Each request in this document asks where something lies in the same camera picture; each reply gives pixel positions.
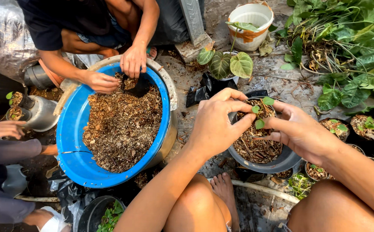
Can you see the person's right hand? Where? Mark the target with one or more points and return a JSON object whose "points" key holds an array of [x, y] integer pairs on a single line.
{"points": [[303, 135]]}

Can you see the person's left hand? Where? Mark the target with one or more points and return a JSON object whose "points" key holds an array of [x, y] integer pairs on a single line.
{"points": [[212, 129]]}

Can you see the dark grey plastic plant pot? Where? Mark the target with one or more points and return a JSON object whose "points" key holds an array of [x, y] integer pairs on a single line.
{"points": [[270, 166]]}

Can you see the small green seedling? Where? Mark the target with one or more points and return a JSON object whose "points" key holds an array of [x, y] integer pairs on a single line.
{"points": [[259, 123]]}

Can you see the large metal basin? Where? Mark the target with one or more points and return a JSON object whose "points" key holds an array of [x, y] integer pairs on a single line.
{"points": [[171, 129]]}

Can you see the crumpled black plastic bag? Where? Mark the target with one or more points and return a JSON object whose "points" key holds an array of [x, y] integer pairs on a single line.
{"points": [[209, 87]]}

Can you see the bark potting mix in pot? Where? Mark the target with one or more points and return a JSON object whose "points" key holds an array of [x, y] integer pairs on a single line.
{"points": [[257, 150]]}

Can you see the bunch of loose green seedlings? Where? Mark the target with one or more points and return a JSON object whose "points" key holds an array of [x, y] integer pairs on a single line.
{"points": [[299, 185]]}

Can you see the group of small seedling pots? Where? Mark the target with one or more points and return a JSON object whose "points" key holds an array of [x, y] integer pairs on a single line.
{"points": [[364, 127]]}

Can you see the velvet heart-leaf potted plant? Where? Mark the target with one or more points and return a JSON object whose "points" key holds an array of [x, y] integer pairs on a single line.
{"points": [[220, 64]]}

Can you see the person's bare foot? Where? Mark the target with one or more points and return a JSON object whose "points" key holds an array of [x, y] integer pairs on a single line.
{"points": [[225, 193]]}

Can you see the person's left leg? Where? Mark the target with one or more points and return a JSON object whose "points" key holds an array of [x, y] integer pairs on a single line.
{"points": [[196, 206]]}

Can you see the person's leg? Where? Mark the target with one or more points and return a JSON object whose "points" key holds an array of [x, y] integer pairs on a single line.
{"points": [[335, 209], [196, 206]]}

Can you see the person's right leg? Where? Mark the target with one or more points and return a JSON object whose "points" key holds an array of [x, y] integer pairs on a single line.
{"points": [[335, 209]]}

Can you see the small black planting bag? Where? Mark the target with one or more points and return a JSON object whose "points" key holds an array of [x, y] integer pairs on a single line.
{"points": [[140, 88]]}

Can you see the heap of bark potting mix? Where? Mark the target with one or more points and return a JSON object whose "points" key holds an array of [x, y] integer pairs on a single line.
{"points": [[122, 129]]}

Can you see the heap of uprooted leafy plants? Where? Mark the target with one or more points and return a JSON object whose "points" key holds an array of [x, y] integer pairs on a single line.
{"points": [[344, 48]]}

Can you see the white plastic bucket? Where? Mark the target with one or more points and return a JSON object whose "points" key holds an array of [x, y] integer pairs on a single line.
{"points": [[249, 29]]}

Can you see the dark tarpaulin sack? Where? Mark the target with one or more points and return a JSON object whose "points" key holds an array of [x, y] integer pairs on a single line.
{"points": [[171, 22]]}

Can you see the black pot of green seedlings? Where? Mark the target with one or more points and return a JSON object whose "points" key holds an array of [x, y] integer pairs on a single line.
{"points": [[106, 216]]}

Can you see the blue plastic basin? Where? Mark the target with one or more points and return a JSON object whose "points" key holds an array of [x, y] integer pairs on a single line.
{"points": [[74, 141]]}

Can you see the heap of black plastic bags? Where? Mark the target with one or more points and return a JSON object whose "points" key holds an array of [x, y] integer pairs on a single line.
{"points": [[67, 193]]}

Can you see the silver metal kettle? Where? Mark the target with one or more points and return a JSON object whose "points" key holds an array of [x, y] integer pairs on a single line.
{"points": [[43, 112]]}

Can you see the small black seedling pot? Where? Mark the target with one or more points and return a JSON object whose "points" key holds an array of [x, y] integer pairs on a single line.
{"points": [[15, 113], [17, 98]]}

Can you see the silver foil sack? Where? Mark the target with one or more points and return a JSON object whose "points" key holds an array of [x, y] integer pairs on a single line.
{"points": [[3, 38]]}

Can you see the grey metal post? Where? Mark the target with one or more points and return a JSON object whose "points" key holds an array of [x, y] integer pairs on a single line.
{"points": [[193, 22]]}

